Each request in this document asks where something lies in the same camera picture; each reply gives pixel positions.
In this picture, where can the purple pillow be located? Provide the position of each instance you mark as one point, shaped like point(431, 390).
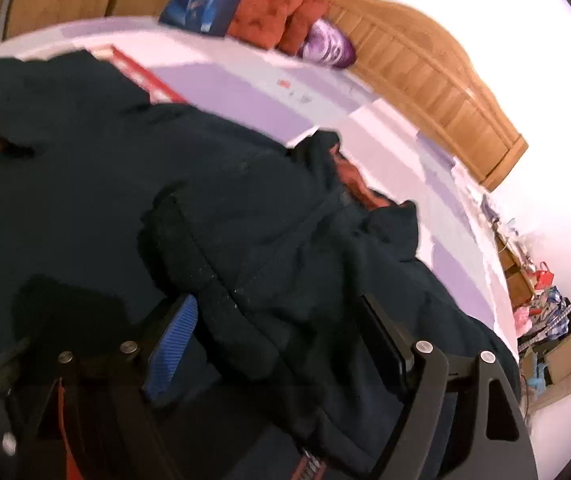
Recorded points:
point(328, 45)

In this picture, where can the wooden headboard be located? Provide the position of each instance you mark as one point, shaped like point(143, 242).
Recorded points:
point(415, 70)

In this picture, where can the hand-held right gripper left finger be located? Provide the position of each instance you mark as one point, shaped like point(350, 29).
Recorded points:
point(173, 350)

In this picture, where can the cardboard box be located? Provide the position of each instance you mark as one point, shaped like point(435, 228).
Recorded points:
point(565, 355)

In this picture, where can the red quilted cushion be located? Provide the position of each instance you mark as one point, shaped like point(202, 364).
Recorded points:
point(265, 15)

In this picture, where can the wooden bedside cabinet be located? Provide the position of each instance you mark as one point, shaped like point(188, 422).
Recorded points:
point(515, 280)

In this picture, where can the purple checked bed quilt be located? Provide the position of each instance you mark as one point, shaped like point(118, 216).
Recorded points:
point(265, 100)

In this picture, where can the dark navy jacket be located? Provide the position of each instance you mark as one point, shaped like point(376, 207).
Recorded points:
point(215, 210)

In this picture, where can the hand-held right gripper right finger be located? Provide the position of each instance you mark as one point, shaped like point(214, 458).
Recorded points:
point(388, 347)

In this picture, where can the pile of colourful clothes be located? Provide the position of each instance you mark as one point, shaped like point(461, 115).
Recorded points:
point(550, 310)

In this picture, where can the small red bag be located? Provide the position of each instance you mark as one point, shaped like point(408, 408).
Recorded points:
point(544, 277)

